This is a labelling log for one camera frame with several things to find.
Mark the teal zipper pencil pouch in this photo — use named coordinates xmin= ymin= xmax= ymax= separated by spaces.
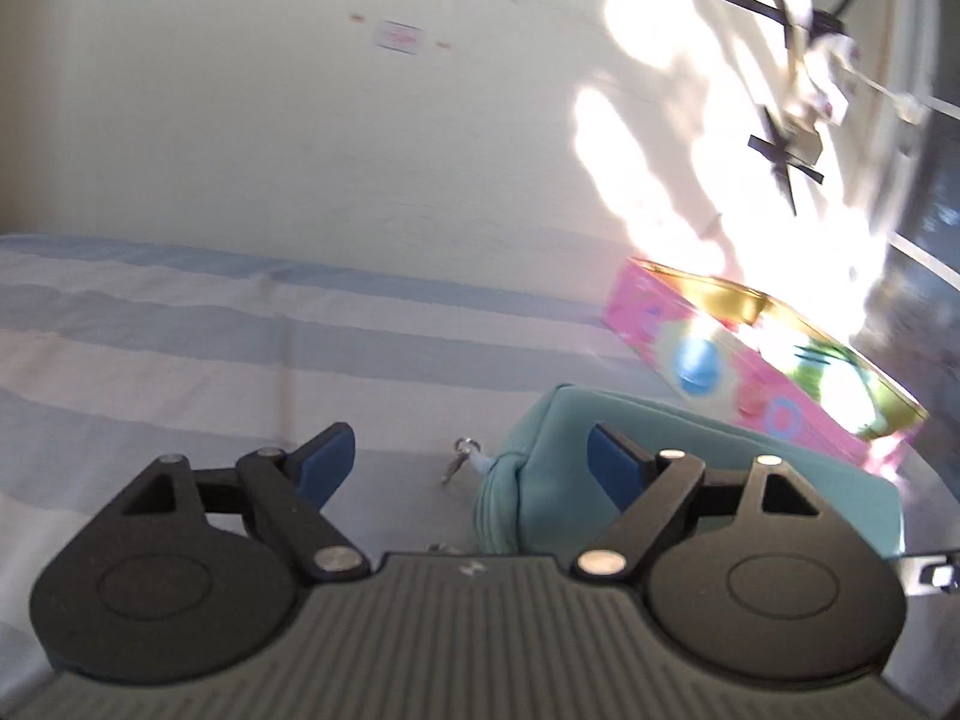
xmin=444 ymin=383 xmax=903 ymax=564

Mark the small green medicine box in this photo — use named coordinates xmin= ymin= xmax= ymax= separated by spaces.
xmin=791 ymin=341 xmax=878 ymax=434

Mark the pink macaron tin box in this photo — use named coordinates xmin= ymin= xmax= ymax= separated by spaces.
xmin=602 ymin=257 xmax=928 ymax=473

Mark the black tape cross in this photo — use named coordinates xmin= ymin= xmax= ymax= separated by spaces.
xmin=722 ymin=0 xmax=859 ymax=206

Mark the frosted patterned window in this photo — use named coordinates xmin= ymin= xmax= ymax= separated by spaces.
xmin=857 ymin=0 xmax=958 ymax=418

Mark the small wall sticker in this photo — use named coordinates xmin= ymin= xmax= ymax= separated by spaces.
xmin=374 ymin=20 xmax=423 ymax=55

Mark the striped blue bed sheet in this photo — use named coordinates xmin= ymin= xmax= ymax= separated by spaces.
xmin=0 ymin=232 xmax=902 ymax=699

